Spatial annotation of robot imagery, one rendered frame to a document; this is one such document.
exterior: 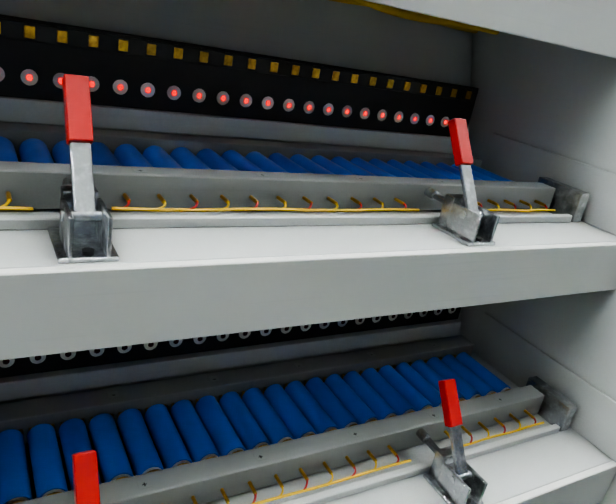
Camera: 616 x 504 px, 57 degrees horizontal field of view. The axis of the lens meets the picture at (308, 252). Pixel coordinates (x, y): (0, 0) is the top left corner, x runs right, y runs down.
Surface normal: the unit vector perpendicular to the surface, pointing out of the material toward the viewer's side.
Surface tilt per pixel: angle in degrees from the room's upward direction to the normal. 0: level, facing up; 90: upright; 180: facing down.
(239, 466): 19
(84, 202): 74
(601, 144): 90
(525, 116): 90
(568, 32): 109
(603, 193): 90
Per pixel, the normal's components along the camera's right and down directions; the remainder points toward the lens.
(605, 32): 0.48, 0.40
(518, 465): 0.18, -0.91
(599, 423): -0.86, 0.04
